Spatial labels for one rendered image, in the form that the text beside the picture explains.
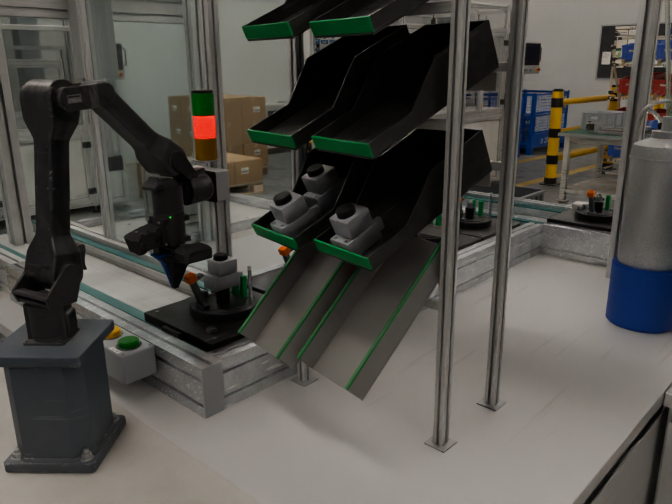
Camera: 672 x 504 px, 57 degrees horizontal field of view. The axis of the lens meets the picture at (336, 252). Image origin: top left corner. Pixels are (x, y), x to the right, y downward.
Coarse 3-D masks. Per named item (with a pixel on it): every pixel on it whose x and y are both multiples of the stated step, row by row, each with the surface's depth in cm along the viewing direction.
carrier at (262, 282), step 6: (276, 270) 158; (258, 276) 153; (264, 276) 153; (270, 276) 153; (252, 282) 149; (258, 282) 149; (264, 282) 149; (270, 282) 149; (252, 288) 147; (258, 288) 145; (264, 288) 145
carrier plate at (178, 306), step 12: (144, 312) 132; (156, 312) 132; (168, 312) 132; (180, 312) 132; (156, 324) 129; (168, 324) 126; (180, 324) 126; (192, 324) 126; (204, 324) 126; (216, 324) 126; (228, 324) 125; (240, 324) 125; (192, 336) 121; (204, 336) 120; (216, 336) 120; (228, 336) 120; (240, 336) 121; (204, 348) 119; (216, 348) 117
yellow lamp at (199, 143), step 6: (210, 138) 142; (198, 144) 142; (204, 144) 141; (210, 144) 142; (216, 144) 144; (198, 150) 142; (204, 150) 142; (210, 150) 142; (216, 150) 144; (198, 156) 143; (204, 156) 142; (210, 156) 143; (216, 156) 144
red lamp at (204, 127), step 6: (198, 120) 140; (204, 120) 140; (210, 120) 141; (198, 126) 140; (204, 126) 140; (210, 126) 141; (198, 132) 141; (204, 132) 141; (210, 132) 141; (198, 138) 141; (204, 138) 141
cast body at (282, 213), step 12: (288, 192) 100; (276, 204) 100; (288, 204) 99; (300, 204) 100; (276, 216) 102; (288, 216) 99; (300, 216) 101; (312, 216) 102; (276, 228) 101; (288, 228) 100; (300, 228) 101
